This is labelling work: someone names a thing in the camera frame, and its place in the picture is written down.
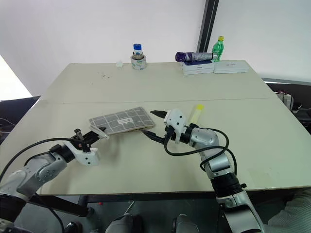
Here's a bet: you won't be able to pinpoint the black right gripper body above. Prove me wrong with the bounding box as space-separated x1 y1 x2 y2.
164 124 177 142

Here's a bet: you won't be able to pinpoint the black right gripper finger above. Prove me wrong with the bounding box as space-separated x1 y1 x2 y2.
140 130 169 144
150 110 169 120

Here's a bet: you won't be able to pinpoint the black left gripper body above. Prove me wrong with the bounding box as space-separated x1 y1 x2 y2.
69 128 98 151

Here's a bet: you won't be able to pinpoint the grey grid pouch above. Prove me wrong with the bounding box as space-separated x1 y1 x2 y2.
88 105 156 136

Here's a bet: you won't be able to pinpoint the yellow highlighter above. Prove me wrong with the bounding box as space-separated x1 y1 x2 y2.
188 104 206 125

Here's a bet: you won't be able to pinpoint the white tape roll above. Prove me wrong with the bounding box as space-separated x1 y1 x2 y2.
130 54 147 71

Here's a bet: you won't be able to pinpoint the white box dark blue lid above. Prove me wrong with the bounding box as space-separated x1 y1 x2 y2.
180 60 215 76

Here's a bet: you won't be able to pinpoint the purple folded umbrella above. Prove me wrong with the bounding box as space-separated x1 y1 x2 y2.
175 51 215 63

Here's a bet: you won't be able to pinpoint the blue capped small bottle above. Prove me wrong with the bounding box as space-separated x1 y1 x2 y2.
132 43 143 59

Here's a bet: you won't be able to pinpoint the black side desk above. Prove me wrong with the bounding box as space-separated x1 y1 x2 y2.
0 96 41 147

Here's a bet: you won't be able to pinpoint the flat white case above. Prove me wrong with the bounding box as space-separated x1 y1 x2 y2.
213 60 249 74

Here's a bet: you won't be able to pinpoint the green bottle yellow cap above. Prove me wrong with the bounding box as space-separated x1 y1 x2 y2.
211 35 225 63

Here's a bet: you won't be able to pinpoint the dark rounded shape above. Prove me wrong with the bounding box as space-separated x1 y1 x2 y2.
105 213 144 233
171 213 195 233

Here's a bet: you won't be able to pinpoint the black chair with clutter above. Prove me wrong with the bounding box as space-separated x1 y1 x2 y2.
261 77 311 135

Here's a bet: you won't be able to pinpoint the grey knit fabric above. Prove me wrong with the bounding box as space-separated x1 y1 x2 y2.
263 188 311 233

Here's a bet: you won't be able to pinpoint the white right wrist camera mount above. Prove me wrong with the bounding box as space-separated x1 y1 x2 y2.
163 109 188 145

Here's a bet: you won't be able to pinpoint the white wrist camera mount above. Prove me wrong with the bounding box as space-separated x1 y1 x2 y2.
64 141 101 167
163 109 188 145

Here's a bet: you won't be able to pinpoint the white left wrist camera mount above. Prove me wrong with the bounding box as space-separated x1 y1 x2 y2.
64 141 101 167

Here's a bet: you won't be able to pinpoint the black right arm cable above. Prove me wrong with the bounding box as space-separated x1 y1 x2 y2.
163 126 238 177

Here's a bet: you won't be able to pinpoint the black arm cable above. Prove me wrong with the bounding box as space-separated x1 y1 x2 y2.
0 137 76 182
163 126 238 177

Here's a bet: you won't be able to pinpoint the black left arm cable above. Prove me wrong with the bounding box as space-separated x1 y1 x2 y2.
0 137 76 182

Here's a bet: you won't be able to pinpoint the black table frame bar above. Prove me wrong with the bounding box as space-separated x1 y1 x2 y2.
28 193 95 218

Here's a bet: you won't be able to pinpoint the dark vertical window frame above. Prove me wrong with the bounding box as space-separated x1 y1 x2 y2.
197 0 220 53

